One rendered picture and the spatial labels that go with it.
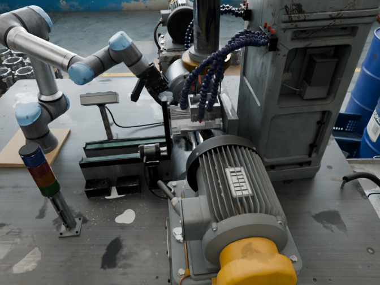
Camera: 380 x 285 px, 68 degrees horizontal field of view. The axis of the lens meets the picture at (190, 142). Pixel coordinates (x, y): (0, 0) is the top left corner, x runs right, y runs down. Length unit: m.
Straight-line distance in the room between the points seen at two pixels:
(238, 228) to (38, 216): 1.00
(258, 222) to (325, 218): 0.78
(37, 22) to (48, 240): 0.86
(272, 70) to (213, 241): 0.62
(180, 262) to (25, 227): 0.81
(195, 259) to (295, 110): 0.65
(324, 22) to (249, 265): 0.72
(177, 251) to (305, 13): 0.72
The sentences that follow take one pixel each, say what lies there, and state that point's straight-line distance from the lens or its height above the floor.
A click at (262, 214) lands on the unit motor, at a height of 1.35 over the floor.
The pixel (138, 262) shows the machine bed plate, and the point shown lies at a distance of 1.10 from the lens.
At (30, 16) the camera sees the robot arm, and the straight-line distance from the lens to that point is 1.38.
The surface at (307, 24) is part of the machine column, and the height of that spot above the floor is 1.49.
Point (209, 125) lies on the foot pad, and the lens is 1.14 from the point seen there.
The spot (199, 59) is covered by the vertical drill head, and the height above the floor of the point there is 1.35.
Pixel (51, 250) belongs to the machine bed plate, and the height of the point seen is 0.80.
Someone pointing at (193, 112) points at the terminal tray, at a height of 1.12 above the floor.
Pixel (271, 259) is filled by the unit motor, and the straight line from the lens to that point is 0.48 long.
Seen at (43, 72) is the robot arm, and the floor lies 1.19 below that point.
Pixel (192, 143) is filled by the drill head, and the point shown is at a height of 1.16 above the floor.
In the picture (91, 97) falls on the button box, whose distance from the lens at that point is 1.43.
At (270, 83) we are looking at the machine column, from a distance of 0.99.
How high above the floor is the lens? 1.77
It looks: 41 degrees down
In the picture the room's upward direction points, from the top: 2 degrees counter-clockwise
